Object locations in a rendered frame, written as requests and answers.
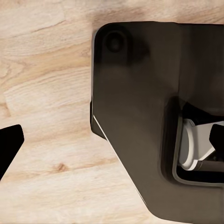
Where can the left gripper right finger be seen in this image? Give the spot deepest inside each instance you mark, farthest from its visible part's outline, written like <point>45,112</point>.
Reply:
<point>217,139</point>

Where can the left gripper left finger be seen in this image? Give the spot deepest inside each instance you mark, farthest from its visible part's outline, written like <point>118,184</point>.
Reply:
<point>11,140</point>

